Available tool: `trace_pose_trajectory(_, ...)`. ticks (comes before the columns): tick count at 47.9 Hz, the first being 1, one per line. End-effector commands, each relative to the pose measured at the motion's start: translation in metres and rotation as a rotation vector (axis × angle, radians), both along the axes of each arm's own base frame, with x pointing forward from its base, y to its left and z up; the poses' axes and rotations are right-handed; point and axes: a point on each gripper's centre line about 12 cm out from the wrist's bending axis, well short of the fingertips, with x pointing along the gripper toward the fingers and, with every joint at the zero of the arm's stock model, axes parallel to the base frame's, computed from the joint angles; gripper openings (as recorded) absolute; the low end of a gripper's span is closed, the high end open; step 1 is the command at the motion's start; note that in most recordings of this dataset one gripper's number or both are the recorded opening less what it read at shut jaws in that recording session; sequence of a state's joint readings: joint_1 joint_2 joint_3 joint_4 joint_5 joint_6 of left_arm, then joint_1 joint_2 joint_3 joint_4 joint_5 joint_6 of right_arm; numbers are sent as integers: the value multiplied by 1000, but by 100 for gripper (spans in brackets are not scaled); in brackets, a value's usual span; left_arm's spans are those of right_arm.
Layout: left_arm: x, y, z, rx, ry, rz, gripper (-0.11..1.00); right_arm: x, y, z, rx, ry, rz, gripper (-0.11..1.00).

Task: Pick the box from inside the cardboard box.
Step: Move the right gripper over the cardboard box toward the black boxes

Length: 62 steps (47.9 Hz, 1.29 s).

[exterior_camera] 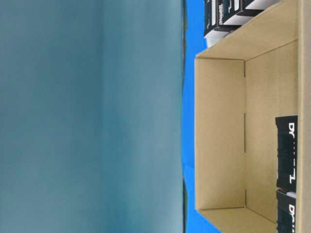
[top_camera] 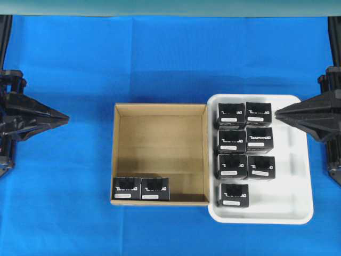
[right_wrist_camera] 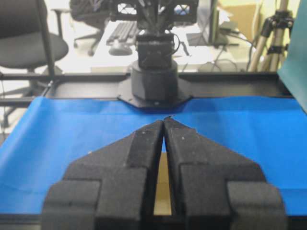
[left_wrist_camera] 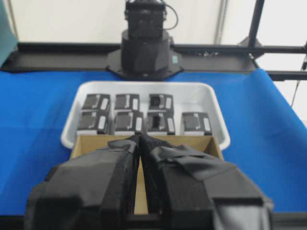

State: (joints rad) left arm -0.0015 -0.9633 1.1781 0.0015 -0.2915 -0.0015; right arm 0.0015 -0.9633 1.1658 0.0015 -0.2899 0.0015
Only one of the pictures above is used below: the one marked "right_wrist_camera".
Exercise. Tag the black office chair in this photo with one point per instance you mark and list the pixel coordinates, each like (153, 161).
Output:
(21, 44)

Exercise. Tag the blue table cloth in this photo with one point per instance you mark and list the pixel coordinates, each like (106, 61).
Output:
(52, 133)

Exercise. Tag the teal backdrop panel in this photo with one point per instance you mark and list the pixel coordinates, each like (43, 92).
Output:
(293, 72)

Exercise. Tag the black keyboard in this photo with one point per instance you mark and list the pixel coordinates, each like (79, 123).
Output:
(125, 32)

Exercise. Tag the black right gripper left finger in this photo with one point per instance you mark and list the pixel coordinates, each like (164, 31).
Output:
(112, 188)

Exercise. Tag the black table frame rail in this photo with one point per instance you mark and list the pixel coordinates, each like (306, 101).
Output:
(117, 86)

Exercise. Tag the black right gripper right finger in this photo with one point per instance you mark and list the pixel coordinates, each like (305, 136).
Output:
(215, 188)

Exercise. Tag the brown cardboard box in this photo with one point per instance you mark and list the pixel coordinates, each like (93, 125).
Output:
(162, 198)

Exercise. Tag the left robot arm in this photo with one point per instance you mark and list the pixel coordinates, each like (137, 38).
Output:
(154, 73)

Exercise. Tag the metal camera tripod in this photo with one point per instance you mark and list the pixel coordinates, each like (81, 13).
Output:
(270, 49)

